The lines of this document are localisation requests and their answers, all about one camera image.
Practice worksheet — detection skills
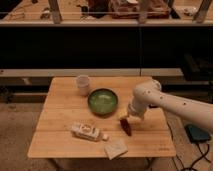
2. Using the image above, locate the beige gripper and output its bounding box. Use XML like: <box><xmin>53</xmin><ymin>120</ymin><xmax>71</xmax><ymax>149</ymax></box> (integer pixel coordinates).
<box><xmin>119</xmin><ymin>105</ymin><xmax>144</xmax><ymax>120</ymax></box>

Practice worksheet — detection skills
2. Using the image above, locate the red chili pepper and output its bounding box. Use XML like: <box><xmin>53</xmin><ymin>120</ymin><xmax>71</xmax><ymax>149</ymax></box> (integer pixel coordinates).
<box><xmin>120</xmin><ymin>119</ymin><xmax>132</xmax><ymax>136</ymax></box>

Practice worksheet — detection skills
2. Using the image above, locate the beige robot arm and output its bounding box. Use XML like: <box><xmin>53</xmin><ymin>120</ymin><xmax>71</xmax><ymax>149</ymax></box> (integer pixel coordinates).
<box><xmin>118</xmin><ymin>79</ymin><xmax>213</xmax><ymax>133</ymax></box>

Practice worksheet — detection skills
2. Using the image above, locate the green ceramic bowl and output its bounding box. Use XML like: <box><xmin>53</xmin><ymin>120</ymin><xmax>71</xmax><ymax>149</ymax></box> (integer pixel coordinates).
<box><xmin>87</xmin><ymin>88</ymin><xmax>118</xmax><ymax>116</ymax></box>

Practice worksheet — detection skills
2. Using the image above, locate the white ceramic cup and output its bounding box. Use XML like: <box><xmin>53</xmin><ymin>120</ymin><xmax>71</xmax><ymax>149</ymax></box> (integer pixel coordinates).
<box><xmin>76</xmin><ymin>75</ymin><xmax>90</xmax><ymax>96</ymax></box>

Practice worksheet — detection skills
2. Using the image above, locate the beige sponge block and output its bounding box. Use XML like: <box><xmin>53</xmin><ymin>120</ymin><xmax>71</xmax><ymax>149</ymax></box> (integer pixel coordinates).
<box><xmin>104</xmin><ymin>139</ymin><xmax>128</xmax><ymax>160</ymax></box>

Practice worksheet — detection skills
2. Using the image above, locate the clear plastic bottle lying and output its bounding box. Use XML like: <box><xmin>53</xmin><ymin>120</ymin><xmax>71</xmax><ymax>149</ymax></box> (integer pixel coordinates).
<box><xmin>69</xmin><ymin>122</ymin><xmax>109</xmax><ymax>142</ymax></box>

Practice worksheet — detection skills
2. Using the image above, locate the black foot pedal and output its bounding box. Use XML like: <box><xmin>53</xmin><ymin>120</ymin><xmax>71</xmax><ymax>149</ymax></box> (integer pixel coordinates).
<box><xmin>185</xmin><ymin>124</ymin><xmax>211</xmax><ymax>143</ymax></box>

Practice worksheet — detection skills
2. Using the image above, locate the wooden table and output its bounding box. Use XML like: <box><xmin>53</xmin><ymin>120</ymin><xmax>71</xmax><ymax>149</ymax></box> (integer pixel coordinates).
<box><xmin>28</xmin><ymin>77</ymin><xmax>176</xmax><ymax>158</ymax></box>

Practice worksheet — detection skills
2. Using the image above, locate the background workbench shelf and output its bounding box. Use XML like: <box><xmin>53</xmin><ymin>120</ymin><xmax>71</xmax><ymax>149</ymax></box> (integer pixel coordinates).
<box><xmin>0</xmin><ymin>0</ymin><xmax>213</xmax><ymax>26</ymax></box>

